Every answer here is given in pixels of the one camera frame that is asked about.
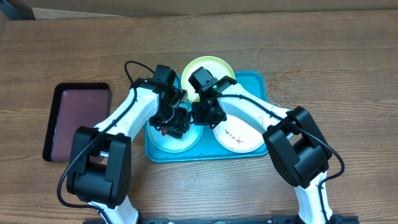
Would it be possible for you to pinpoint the white plate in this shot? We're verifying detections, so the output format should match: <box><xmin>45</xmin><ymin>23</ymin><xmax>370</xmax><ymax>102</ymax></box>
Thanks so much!
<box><xmin>213</xmin><ymin>114</ymin><xmax>264</xmax><ymax>153</ymax></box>

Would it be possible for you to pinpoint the light blue plate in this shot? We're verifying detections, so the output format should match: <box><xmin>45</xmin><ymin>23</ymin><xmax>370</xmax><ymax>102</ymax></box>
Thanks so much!
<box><xmin>146</xmin><ymin>101</ymin><xmax>204</xmax><ymax>154</ymax></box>

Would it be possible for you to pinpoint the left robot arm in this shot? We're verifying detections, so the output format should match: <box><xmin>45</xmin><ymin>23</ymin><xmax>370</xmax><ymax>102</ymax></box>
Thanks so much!
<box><xmin>57</xmin><ymin>65</ymin><xmax>189</xmax><ymax>223</ymax></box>

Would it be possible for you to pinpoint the black tray with red liquid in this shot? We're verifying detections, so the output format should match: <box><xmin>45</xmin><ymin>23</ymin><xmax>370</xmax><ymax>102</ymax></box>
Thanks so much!
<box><xmin>42</xmin><ymin>82</ymin><xmax>111</xmax><ymax>162</ymax></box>

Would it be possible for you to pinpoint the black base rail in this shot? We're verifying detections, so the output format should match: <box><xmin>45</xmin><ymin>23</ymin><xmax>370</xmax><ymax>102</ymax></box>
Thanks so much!
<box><xmin>83</xmin><ymin>215</ymin><xmax>360</xmax><ymax>224</ymax></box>

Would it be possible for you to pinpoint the green rimmed plate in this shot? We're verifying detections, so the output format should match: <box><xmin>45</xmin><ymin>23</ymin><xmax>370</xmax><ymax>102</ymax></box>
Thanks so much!
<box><xmin>181</xmin><ymin>56</ymin><xmax>235</xmax><ymax>103</ymax></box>

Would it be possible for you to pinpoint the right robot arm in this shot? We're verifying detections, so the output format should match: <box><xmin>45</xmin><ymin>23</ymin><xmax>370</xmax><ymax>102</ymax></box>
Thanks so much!
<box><xmin>188</xmin><ymin>67</ymin><xmax>333</xmax><ymax>223</ymax></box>

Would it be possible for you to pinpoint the teal plastic serving tray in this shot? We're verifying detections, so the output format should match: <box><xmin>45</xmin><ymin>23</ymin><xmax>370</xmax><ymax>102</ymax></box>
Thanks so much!
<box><xmin>144</xmin><ymin>71</ymin><xmax>268</xmax><ymax>162</ymax></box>

